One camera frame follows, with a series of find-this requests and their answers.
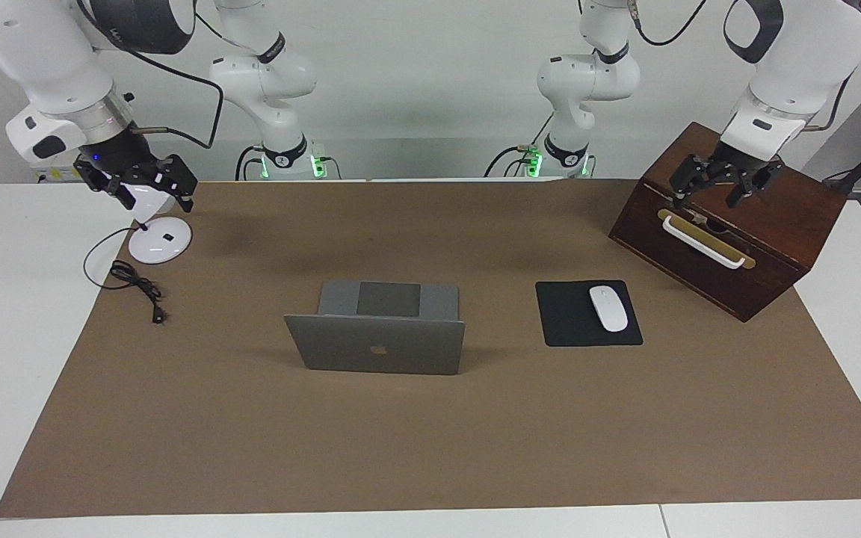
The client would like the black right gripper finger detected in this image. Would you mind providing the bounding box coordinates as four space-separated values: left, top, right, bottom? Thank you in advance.
167 155 199 214
98 176 138 211

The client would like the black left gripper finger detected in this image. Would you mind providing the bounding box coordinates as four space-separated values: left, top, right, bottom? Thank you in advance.
669 155 706 209
725 176 766 209

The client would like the silver grey laptop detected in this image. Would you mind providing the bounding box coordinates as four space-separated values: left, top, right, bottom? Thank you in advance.
284 280 466 376

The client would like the dark brown wooden box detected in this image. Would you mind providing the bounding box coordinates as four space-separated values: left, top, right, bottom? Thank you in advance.
608 122 848 323

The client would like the white desk lamp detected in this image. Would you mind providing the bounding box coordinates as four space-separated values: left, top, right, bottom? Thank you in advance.
128 183 193 265

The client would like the white power strip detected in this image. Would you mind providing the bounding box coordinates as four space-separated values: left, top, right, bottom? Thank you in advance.
31 164 86 185

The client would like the white computer mouse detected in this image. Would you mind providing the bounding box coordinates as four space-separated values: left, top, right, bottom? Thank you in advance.
589 286 629 333

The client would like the black mouse pad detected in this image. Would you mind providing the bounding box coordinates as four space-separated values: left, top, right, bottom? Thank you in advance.
535 280 644 347

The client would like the brown table mat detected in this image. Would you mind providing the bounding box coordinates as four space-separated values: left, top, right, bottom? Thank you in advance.
0 179 861 519

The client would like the black right arm base cable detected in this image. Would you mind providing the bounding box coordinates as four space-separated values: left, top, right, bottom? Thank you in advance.
235 144 267 182

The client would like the black arm base cable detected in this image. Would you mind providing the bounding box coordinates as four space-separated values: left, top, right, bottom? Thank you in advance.
484 112 555 179
235 144 267 182

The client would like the white box handle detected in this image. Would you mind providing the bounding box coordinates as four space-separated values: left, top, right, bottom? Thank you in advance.
661 215 747 269

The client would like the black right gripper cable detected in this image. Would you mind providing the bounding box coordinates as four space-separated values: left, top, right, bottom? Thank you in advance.
75 0 224 150

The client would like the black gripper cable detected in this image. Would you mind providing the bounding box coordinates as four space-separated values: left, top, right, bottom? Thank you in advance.
629 0 861 134
75 0 224 150

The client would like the black lamp power cable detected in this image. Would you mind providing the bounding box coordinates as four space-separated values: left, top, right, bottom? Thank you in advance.
84 226 168 325

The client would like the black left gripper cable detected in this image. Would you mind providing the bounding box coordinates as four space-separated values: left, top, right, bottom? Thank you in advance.
629 0 861 134

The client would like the black left arm base cable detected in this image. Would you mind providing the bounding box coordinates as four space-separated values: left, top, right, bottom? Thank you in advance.
484 112 555 179

